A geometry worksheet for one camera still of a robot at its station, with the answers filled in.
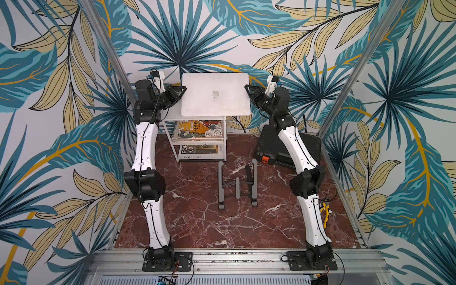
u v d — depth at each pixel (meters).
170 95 0.71
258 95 0.72
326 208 0.88
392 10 0.69
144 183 0.54
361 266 0.71
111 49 0.80
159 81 0.72
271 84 0.75
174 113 0.82
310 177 0.59
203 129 0.94
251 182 0.90
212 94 0.78
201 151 1.04
